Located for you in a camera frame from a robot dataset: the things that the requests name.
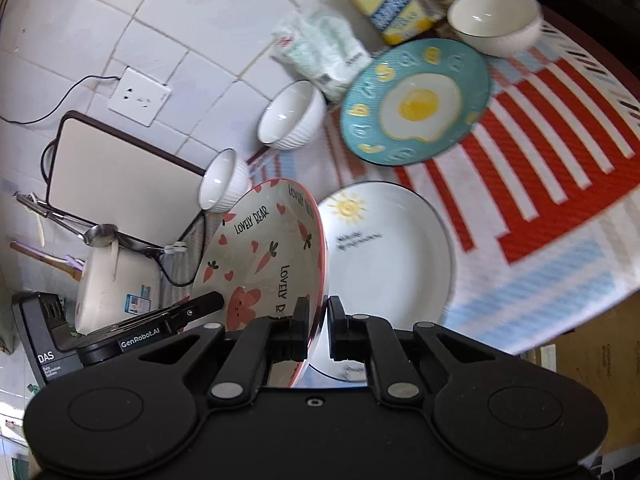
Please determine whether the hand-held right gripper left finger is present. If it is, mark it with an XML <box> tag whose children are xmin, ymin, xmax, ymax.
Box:
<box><xmin>139</xmin><ymin>296</ymin><xmax>311</xmax><ymax>409</ymax></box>

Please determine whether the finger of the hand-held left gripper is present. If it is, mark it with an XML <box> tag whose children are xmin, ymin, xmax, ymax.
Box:
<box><xmin>150</xmin><ymin>290</ymin><xmax>225</xmax><ymax>334</ymax></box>

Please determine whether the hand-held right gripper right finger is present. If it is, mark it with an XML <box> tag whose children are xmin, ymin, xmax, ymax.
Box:
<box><xmin>326</xmin><ymin>295</ymin><xmax>501</xmax><ymax>409</ymax></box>

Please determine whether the pink carrot print plate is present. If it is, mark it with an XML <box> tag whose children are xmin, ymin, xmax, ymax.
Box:
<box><xmin>190</xmin><ymin>178</ymin><xmax>330</xmax><ymax>389</ymax></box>

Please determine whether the white ribbed bowl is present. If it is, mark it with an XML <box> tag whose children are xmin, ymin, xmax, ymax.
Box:
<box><xmin>446</xmin><ymin>0</ymin><xmax>544</xmax><ymax>57</ymax></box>
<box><xmin>257</xmin><ymin>80</ymin><xmax>327</xmax><ymax>151</ymax></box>
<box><xmin>198</xmin><ymin>148</ymin><xmax>251</xmax><ymax>212</ymax></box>

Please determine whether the white electric pot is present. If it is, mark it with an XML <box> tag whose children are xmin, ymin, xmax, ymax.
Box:
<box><xmin>74</xmin><ymin>236</ymin><xmax>164</xmax><ymax>337</ymax></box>

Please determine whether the white sun print plate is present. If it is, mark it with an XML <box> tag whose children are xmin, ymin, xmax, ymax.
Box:
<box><xmin>307</xmin><ymin>181</ymin><xmax>457</xmax><ymax>384</ymax></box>

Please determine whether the metal ladle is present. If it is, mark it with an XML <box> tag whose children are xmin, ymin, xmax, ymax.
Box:
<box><xmin>16</xmin><ymin>193</ymin><xmax>120</xmax><ymax>248</ymax></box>

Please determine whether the beige cutting board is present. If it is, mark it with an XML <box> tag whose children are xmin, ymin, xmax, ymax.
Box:
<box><xmin>40</xmin><ymin>110</ymin><xmax>209</xmax><ymax>286</ymax></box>

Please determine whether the teal fried egg plate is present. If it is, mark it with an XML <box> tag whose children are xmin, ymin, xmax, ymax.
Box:
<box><xmin>340</xmin><ymin>38</ymin><xmax>492</xmax><ymax>167</ymax></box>

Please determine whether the striped red and blue mat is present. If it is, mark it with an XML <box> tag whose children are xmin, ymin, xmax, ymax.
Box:
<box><xmin>246</xmin><ymin>7</ymin><xmax>640</xmax><ymax>357</ymax></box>

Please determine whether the cardboard box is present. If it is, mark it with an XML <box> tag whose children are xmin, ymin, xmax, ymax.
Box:
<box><xmin>527</xmin><ymin>302</ymin><xmax>640</xmax><ymax>463</ymax></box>

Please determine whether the white plastic salt bag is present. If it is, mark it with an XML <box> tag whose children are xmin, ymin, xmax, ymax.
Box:
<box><xmin>270</xmin><ymin>0</ymin><xmax>372</xmax><ymax>103</ymax></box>

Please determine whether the yellow label cooking wine bottle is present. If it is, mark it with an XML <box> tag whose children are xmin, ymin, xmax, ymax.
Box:
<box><xmin>334</xmin><ymin>0</ymin><xmax>437</xmax><ymax>46</ymax></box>

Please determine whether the black power cord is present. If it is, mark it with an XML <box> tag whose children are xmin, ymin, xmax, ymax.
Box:
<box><xmin>142</xmin><ymin>210</ymin><xmax>208</xmax><ymax>288</ymax></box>

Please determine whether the wooden utensil handle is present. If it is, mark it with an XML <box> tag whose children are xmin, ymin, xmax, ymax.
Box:
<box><xmin>10</xmin><ymin>241</ymin><xmax>85</xmax><ymax>282</ymax></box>

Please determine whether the white wall socket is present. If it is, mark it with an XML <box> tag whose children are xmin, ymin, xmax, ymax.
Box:
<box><xmin>107</xmin><ymin>66</ymin><xmax>172</xmax><ymax>128</ymax></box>

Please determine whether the thin black cable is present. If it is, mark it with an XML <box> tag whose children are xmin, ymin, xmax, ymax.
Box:
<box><xmin>0</xmin><ymin>75</ymin><xmax>121</xmax><ymax>126</ymax></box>

